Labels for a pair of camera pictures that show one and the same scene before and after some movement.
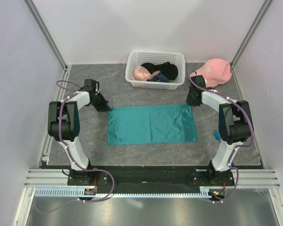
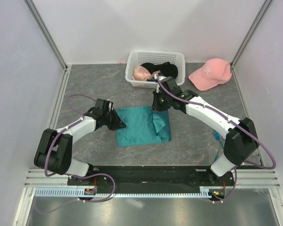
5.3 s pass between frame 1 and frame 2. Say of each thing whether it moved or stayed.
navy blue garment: stayed
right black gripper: moved
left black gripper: moved
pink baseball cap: stayed
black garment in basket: stayed
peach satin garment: stayed
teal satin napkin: moved
